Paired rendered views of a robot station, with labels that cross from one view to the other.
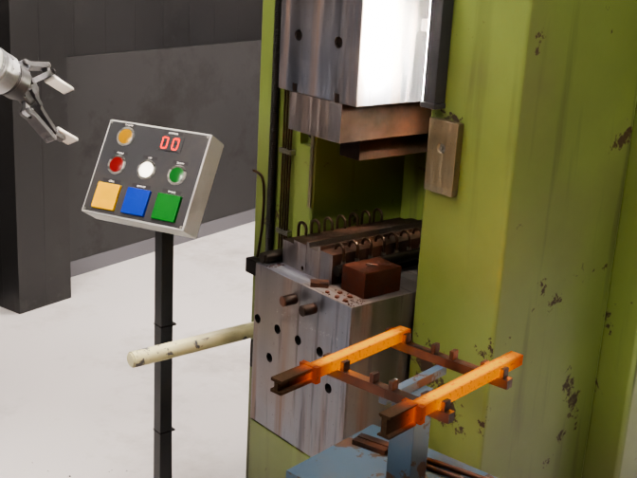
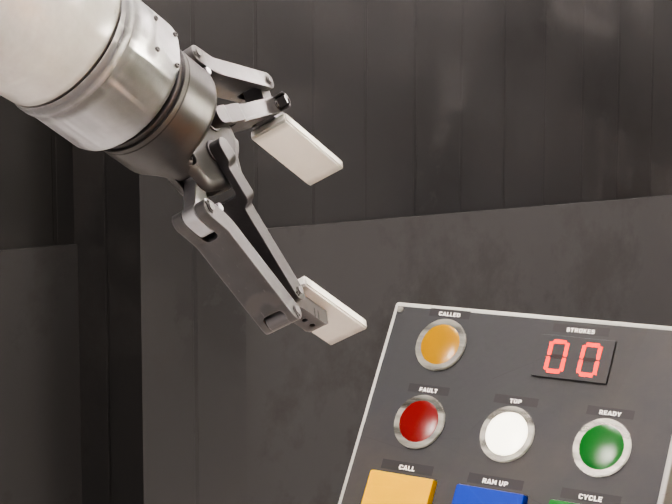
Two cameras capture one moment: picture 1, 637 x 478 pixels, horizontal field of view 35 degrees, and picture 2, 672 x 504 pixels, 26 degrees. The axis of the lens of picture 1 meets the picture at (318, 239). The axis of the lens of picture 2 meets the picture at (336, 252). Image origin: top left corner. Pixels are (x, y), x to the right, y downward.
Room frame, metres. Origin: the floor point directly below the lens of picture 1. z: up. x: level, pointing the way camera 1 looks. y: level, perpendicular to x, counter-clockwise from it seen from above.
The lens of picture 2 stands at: (1.34, 0.42, 1.41)
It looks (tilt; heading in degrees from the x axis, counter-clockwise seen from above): 6 degrees down; 9
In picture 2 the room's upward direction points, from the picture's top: straight up
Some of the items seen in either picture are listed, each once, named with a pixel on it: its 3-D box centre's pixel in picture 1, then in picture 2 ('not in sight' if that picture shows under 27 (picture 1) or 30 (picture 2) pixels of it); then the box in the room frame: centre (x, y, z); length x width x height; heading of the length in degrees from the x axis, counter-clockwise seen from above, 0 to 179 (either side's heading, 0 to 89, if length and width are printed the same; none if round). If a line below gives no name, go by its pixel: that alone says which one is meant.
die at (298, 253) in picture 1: (368, 245); not in sight; (2.59, -0.13, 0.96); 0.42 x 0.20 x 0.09; 130
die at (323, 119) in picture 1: (377, 110); not in sight; (2.59, -0.13, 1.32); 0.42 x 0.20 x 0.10; 130
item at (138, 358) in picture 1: (199, 342); not in sight; (2.66, 0.32, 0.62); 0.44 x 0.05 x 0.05; 130
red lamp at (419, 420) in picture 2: (117, 164); (419, 421); (2.79, 0.58, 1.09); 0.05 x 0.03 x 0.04; 40
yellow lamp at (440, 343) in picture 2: (125, 136); (440, 344); (2.83, 0.56, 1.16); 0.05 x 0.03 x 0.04; 40
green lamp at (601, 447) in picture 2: (176, 174); (601, 447); (2.71, 0.40, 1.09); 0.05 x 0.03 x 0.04; 40
